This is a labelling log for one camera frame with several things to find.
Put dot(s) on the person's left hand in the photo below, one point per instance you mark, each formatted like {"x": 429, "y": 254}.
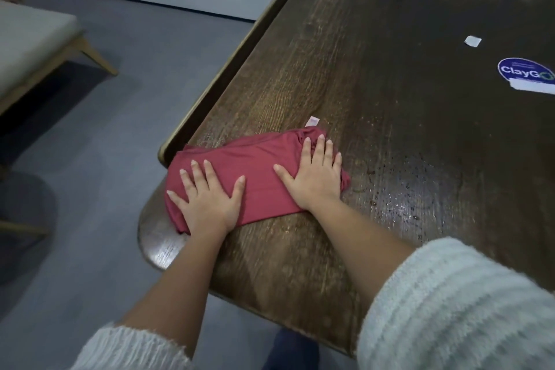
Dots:
{"x": 208, "y": 201}

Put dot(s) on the person's right hand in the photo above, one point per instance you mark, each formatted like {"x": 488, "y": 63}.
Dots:
{"x": 314, "y": 179}

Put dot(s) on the dark red cloth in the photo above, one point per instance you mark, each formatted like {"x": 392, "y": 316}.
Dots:
{"x": 260, "y": 166}

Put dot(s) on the person's left forearm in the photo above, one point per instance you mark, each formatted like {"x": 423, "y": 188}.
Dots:
{"x": 173, "y": 296}

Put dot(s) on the person's right forearm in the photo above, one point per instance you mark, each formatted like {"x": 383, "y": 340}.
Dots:
{"x": 407, "y": 279}

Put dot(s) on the person's dark trousers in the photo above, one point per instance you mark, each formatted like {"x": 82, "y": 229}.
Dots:
{"x": 290, "y": 352}

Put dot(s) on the dark wooden table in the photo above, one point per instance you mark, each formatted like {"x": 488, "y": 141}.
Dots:
{"x": 390, "y": 79}

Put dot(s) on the small white paper label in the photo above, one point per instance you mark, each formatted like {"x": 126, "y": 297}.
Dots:
{"x": 473, "y": 41}

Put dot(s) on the round blue sticker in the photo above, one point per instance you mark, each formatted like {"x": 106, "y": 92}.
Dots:
{"x": 526, "y": 70}

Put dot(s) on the beige cushioned lounge chair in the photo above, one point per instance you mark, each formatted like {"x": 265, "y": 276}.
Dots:
{"x": 30, "y": 40}

